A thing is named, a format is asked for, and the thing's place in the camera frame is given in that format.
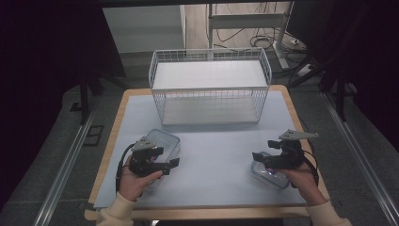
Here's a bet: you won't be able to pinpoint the white power strip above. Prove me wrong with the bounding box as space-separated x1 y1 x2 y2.
295 63 315 78

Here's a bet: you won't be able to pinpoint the small clear plastic container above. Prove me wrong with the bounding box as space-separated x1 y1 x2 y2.
249 152 291 190

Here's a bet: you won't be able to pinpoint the person's left hand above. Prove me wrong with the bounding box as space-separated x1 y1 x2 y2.
118 156 164 202

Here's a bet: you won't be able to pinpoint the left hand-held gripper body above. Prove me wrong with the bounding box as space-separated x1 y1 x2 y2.
128 136 172 177

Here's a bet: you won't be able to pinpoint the black stand leg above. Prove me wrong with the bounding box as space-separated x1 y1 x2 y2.
77 73 105 125
319 60 357 122

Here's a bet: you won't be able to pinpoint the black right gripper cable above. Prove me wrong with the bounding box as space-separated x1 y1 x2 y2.
301 150 320 186

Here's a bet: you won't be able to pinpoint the black floor cables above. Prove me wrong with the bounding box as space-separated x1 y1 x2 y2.
215 26 310 64

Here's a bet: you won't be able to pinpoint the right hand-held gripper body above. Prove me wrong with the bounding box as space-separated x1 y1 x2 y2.
265 129 319 170

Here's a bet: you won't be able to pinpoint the aluminium floor rail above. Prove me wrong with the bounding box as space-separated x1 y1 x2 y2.
32 93 102 226
321 90 399 226

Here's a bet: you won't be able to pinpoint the large clear plastic container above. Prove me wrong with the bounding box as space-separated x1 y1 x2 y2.
143 128 182 190

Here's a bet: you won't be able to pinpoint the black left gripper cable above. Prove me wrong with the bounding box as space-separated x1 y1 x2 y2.
115 143 136 193

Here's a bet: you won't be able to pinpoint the person's right hand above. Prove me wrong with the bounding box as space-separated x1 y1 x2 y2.
277 163 327 206

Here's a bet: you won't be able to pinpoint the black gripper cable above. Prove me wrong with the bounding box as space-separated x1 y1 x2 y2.
301 150 320 186
115 143 136 193

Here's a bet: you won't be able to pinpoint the white metal desk frame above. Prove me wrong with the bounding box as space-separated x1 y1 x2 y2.
206 2 294 70

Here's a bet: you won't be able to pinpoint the white wire rack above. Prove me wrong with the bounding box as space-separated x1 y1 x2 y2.
148 46 273 126

